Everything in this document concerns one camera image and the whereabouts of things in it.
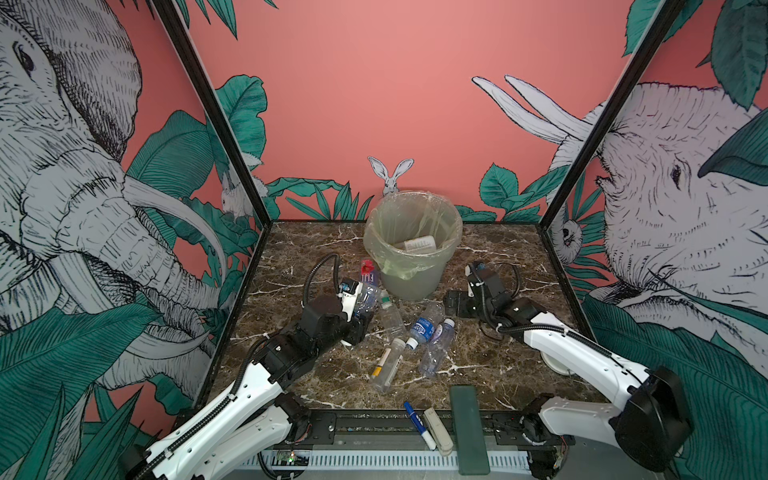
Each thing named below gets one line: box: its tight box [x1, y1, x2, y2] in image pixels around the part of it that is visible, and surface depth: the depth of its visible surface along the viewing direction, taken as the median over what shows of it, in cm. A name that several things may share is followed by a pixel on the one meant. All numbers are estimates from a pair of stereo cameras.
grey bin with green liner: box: [364, 191, 463, 302], surface depth 93 cm
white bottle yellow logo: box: [404, 235, 437, 252], surface depth 99 cm
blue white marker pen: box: [404, 401, 437, 451], surface depth 75 cm
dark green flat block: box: [450, 385, 491, 475], surface depth 74 cm
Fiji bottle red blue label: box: [355, 259, 381, 318], surface depth 73 cm
